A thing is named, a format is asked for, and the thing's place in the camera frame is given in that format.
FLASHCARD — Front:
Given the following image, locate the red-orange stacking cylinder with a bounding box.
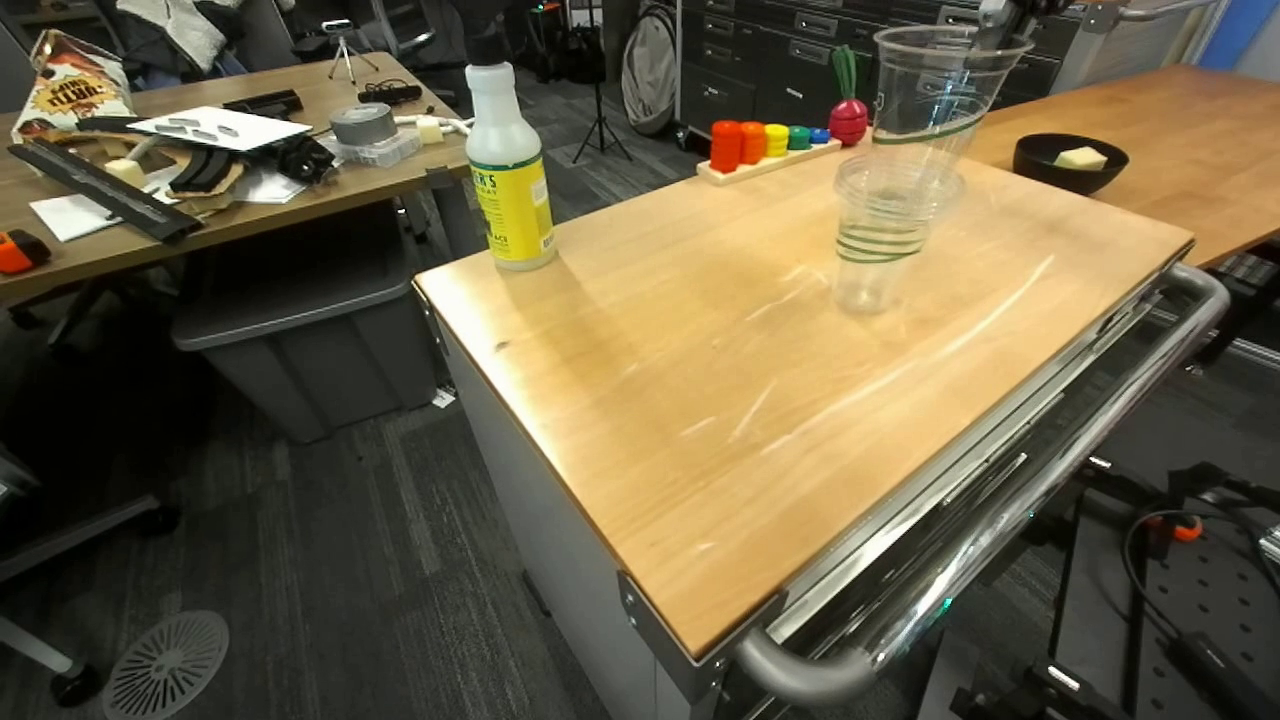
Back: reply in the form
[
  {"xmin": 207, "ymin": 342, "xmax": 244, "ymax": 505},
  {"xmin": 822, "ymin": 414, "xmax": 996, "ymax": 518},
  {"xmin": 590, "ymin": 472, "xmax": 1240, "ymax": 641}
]
[{"xmin": 706, "ymin": 115, "xmax": 750, "ymax": 177}]

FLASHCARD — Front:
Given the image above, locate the brown wooden office desk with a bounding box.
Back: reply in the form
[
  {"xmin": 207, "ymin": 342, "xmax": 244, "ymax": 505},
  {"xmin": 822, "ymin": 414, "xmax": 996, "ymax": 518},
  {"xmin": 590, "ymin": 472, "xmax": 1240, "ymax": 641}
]
[{"xmin": 0, "ymin": 49, "xmax": 472, "ymax": 317}]

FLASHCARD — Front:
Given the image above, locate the snack chip bag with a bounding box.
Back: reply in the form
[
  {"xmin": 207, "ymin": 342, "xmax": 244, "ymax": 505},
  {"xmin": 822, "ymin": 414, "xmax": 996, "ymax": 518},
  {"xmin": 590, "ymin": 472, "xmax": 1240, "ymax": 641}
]
[{"xmin": 9, "ymin": 28, "xmax": 135, "ymax": 145}]

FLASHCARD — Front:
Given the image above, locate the yellow sponge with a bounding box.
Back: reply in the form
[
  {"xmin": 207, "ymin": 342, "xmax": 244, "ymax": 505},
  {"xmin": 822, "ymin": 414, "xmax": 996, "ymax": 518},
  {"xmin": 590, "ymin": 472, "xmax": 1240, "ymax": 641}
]
[{"xmin": 1054, "ymin": 140, "xmax": 1112, "ymax": 177}]

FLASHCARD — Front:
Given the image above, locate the white yellow spray bottle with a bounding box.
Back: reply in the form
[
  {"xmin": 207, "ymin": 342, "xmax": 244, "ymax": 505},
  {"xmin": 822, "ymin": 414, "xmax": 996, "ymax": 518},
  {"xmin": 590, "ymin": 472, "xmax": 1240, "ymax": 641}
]
[{"xmin": 458, "ymin": 55, "xmax": 561, "ymax": 276}]

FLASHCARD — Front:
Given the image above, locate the white printed paper sheet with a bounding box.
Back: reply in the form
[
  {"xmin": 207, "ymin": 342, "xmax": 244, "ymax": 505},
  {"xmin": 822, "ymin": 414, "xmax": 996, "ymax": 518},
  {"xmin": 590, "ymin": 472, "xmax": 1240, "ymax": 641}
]
[{"xmin": 124, "ymin": 100, "xmax": 311, "ymax": 155}]

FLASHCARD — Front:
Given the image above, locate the black strap bundle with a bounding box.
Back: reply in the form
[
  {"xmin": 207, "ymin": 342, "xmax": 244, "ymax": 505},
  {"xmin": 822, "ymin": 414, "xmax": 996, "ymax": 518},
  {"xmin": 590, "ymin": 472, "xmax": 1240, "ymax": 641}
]
[{"xmin": 174, "ymin": 134, "xmax": 342, "ymax": 203}]

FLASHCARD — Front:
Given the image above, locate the small orange tool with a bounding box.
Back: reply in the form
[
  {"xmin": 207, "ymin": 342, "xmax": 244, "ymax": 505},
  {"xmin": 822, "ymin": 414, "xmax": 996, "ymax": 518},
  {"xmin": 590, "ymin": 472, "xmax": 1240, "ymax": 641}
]
[{"xmin": 0, "ymin": 230, "xmax": 55, "ymax": 281}]

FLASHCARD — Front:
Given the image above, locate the black flat case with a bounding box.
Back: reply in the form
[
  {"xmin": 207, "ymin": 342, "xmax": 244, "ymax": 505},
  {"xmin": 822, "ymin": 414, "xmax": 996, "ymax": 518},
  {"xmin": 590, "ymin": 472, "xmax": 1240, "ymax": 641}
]
[{"xmin": 222, "ymin": 83, "xmax": 309, "ymax": 119}]

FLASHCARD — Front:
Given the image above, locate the white jacket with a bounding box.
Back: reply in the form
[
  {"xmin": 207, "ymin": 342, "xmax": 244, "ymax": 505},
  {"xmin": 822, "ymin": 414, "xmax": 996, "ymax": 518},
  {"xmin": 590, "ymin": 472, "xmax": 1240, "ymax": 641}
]
[{"xmin": 113, "ymin": 0, "xmax": 233, "ymax": 75}]

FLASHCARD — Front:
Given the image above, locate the grey metal cart body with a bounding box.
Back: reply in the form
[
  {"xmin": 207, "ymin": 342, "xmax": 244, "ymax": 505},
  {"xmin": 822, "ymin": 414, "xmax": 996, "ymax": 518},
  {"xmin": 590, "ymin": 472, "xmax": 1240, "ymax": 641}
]
[{"xmin": 414, "ymin": 252, "xmax": 1206, "ymax": 720}]

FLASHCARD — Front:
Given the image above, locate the grey perforated metal plate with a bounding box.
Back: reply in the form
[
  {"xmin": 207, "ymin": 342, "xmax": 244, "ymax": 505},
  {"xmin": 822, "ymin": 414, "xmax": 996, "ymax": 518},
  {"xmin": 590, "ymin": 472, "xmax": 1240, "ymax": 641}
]
[{"xmin": 1066, "ymin": 534, "xmax": 1280, "ymax": 720}]

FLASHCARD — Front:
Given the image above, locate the white cable adapter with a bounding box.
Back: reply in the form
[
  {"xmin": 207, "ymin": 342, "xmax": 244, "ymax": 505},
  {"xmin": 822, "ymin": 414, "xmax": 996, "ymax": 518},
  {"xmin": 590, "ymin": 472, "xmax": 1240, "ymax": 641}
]
[{"xmin": 393, "ymin": 114, "xmax": 472, "ymax": 145}]

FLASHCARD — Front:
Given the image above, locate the grey storage bin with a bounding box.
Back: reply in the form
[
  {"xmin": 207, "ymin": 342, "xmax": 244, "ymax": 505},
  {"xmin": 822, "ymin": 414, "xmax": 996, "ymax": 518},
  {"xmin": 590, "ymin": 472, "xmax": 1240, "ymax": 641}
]
[{"xmin": 168, "ymin": 197, "xmax": 453, "ymax": 449}]

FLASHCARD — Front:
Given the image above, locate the black phone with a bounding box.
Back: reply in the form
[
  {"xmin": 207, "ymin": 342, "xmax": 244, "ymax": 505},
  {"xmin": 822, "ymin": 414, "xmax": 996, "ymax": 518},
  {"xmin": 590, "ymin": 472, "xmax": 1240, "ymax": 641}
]
[{"xmin": 358, "ymin": 75, "xmax": 429, "ymax": 107}]

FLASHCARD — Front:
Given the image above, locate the white plastic bin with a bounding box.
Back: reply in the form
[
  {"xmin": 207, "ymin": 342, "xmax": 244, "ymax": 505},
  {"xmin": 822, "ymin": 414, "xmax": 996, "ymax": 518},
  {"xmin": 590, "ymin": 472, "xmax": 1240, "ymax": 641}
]
[{"xmin": 1054, "ymin": 0, "xmax": 1224, "ymax": 96}]

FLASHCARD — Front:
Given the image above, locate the orange stacking cylinder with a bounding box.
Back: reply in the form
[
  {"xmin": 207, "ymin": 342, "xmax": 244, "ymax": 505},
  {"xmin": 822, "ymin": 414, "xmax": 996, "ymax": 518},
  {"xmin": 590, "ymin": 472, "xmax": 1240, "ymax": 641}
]
[{"xmin": 735, "ymin": 115, "xmax": 773, "ymax": 170}]

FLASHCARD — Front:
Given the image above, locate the chrome cart handle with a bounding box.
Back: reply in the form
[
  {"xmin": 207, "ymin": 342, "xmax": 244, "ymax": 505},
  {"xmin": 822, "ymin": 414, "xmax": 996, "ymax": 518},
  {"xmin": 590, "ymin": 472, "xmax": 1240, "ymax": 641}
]
[{"xmin": 730, "ymin": 257, "xmax": 1238, "ymax": 714}]

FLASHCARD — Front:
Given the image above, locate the grey tape roll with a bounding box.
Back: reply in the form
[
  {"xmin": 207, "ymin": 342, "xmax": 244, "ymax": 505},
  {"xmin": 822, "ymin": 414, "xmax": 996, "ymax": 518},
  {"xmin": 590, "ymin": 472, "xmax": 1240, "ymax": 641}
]
[{"xmin": 327, "ymin": 100, "xmax": 399, "ymax": 151}]

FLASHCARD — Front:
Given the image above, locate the long black bar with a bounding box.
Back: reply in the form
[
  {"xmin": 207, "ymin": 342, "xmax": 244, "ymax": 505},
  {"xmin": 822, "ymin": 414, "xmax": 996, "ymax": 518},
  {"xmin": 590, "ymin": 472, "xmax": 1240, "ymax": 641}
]
[{"xmin": 6, "ymin": 137, "xmax": 206, "ymax": 248}]

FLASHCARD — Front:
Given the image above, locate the wooden ring stacker base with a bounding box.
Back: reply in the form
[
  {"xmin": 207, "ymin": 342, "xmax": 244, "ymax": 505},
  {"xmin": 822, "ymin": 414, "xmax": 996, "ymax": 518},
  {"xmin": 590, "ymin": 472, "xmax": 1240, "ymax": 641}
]
[{"xmin": 694, "ymin": 137, "xmax": 871, "ymax": 189}]

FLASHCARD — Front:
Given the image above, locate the white paper note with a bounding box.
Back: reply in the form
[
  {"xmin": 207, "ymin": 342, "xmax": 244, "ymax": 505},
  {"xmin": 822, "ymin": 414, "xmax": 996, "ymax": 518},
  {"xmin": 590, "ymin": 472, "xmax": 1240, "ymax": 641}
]
[{"xmin": 30, "ymin": 192, "xmax": 113, "ymax": 246}]

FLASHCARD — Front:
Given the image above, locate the round floor vent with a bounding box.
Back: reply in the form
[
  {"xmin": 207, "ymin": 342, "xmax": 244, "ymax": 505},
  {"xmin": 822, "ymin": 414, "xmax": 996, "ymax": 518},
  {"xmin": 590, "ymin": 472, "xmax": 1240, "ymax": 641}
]
[{"xmin": 100, "ymin": 610, "xmax": 233, "ymax": 720}]

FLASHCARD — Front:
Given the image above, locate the black drawer cabinet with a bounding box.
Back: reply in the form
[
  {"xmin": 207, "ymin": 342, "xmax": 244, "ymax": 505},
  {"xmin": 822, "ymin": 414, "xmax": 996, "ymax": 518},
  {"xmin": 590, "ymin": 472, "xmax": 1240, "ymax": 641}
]
[{"xmin": 676, "ymin": 0, "xmax": 1072, "ymax": 137}]

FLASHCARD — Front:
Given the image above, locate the grey chair base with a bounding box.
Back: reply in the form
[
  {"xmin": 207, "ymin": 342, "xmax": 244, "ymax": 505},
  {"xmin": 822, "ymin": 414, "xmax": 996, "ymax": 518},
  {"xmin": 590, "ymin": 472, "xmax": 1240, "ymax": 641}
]
[{"xmin": 0, "ymin": 435, "xmax": 184, "ymax": 714}]

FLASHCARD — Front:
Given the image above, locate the blue panel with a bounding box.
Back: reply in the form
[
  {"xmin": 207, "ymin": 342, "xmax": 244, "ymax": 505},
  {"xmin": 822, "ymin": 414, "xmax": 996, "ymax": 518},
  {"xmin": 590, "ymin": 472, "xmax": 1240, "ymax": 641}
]
[{"xmin": 1193, "ymin": 0, "xmax": 1280, "ymax": 75}]

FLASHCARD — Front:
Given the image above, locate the black bowl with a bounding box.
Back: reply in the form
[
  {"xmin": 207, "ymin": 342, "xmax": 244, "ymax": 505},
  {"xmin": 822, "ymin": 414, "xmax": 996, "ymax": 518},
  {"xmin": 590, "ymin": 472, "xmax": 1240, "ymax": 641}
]
[{"xmin": 1009, "ymin": 130, "xmax": 1134, "ymax": 201}]

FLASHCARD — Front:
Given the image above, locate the orange clamp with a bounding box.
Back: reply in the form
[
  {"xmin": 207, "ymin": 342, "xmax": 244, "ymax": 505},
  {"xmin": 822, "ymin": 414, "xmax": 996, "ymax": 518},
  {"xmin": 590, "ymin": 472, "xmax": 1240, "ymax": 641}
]
[{"xmin": 1140, "ymin": 510, "xmax": 1214, "ymax": 552}]

